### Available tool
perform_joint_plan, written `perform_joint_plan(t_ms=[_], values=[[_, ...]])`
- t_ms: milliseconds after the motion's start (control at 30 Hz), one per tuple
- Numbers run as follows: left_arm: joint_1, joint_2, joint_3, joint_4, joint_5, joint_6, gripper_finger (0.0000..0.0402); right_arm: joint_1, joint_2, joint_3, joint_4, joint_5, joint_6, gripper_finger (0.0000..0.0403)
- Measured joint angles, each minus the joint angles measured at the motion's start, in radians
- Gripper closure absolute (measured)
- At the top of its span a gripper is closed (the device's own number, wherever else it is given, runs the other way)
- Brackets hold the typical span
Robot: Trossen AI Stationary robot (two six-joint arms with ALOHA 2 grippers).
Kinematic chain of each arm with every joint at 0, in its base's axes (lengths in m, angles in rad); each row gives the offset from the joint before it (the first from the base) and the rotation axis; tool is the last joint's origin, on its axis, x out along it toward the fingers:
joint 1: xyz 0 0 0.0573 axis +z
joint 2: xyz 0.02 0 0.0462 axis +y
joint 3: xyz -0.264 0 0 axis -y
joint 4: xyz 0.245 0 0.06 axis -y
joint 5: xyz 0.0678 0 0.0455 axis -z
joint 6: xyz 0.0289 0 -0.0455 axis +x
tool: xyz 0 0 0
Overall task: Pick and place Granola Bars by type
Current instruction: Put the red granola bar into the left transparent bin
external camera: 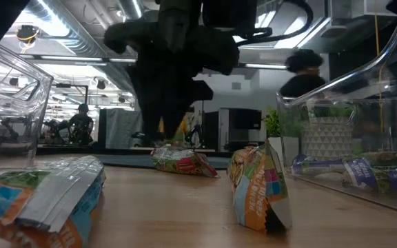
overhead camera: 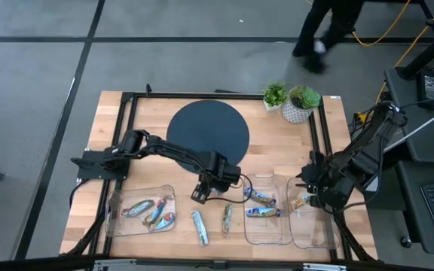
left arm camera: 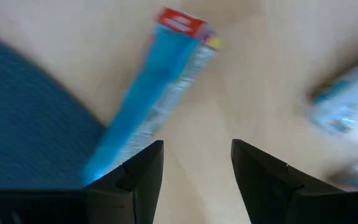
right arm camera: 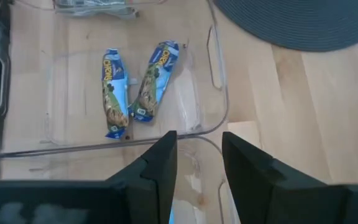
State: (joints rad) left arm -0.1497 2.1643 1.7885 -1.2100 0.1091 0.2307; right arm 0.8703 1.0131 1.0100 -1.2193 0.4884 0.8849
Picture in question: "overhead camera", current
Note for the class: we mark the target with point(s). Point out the light blue granola bar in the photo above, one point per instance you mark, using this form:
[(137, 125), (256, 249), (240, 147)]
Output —
[(163, 221)]

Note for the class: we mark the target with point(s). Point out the person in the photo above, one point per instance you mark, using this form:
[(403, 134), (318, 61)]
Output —
[(334, 22)]

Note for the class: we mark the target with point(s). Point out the dark side desk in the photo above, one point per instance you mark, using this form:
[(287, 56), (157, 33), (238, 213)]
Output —
[(413, 226)]

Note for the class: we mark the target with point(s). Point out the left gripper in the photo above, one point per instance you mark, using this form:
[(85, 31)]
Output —
[(222, 173)]

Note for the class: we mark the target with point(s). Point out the dark round plate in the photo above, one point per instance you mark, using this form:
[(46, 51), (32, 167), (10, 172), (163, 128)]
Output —
[(209, 131)]

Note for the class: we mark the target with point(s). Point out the blue chocolate chip granola bar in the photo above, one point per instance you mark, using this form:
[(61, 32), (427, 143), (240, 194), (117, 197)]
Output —
[(260, 197), (263, 212)]

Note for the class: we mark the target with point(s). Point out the green plant white square pot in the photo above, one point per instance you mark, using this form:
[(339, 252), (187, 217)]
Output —
[(275, 96)]

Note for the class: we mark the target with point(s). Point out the white metal rod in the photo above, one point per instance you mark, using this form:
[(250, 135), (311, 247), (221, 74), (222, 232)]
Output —
[(420, 130)]

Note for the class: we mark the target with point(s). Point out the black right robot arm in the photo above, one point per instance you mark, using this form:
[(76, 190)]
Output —
[(364, 160)]

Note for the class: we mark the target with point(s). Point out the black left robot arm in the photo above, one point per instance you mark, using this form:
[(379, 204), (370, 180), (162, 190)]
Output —
[(172, 152)]

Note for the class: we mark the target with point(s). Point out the succulent in patterned pot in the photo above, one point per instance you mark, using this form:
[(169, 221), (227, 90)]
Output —
[(300, 105)]

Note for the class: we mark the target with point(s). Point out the black power adapter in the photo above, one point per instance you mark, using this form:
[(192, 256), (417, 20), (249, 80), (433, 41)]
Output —
[(430, 88)]

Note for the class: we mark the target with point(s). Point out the black caster wheel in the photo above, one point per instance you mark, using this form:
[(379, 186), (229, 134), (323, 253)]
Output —
[(405, 241)]

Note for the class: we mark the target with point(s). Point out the orange chewy granola bar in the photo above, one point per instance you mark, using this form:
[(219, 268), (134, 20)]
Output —
[(299, 202)]

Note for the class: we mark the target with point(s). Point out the black camera rig bar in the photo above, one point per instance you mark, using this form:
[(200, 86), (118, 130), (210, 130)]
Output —
[(217, 265)]

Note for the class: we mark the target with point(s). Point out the blue red granola bar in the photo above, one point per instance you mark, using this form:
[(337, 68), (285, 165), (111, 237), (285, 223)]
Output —
[(156, 211)]

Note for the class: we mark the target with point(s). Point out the blue candy bar on table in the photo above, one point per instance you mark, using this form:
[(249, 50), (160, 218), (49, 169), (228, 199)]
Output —
[(200, 227)]

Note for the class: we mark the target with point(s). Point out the grey side desk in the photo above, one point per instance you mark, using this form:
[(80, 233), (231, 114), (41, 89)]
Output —
[(428, 143)]

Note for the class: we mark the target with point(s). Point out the black metal table frame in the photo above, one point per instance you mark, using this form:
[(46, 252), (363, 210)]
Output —
[(202, 95)]

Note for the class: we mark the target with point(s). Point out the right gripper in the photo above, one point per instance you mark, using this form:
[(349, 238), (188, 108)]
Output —
[(326, 188)]

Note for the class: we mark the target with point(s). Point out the clear plastic bin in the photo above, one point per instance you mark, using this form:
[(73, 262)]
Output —
[(126, 227), (311, 229), (268, 229)]

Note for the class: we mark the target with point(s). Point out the green candy bar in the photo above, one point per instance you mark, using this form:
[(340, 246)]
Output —
[(227, 220)]

